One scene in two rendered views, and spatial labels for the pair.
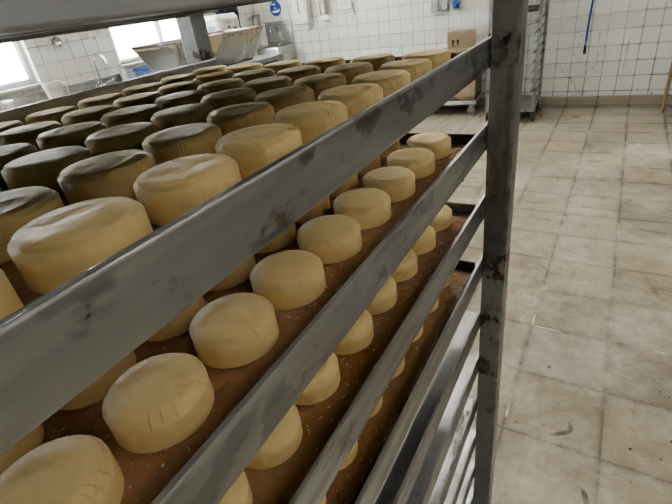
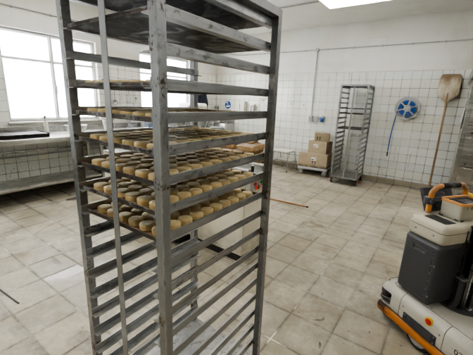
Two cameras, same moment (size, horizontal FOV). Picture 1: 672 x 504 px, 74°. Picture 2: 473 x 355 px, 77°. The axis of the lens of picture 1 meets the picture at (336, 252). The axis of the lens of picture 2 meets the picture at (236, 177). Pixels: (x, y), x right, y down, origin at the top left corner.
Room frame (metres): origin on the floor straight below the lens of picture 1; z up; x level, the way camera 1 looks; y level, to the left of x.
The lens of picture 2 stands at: (-0.79, -0.10, 1.46)
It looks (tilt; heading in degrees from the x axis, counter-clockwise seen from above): 14 degrees down; 1
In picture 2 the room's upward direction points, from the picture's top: 2 degrees clockwise
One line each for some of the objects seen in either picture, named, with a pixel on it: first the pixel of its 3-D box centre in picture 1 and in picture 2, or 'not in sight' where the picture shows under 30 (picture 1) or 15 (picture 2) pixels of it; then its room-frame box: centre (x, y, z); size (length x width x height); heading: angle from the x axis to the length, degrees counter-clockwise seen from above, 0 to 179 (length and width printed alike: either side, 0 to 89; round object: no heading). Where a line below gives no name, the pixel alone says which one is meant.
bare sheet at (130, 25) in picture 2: not in sight; (179, 38); (0.37, 0.15, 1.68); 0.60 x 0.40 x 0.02; 146
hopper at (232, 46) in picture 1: (204, 52); (189, 120); (2.29, 0.46, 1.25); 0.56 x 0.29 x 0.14; 144
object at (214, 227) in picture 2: not in sight; (224, 205); (1.99, 0.06, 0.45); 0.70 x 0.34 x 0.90; 54
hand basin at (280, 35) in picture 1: (279, 43); (226, 122); (6.93, 0.35, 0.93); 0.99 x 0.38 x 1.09; 56
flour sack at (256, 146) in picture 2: not in sight; (251, 146); (5.96, -0.30, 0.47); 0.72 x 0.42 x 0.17; 151
